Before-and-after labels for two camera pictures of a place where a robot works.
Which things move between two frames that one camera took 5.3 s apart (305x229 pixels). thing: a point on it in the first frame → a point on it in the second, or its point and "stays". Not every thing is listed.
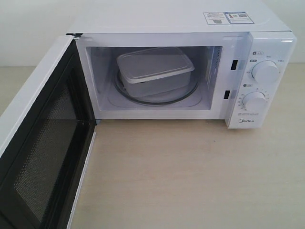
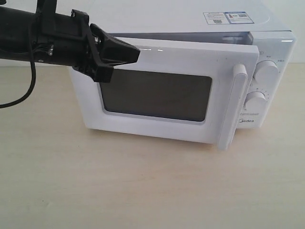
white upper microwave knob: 265,71 stays
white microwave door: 46,133 → 188,90
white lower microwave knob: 254,101 stays
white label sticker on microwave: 231,17 stays
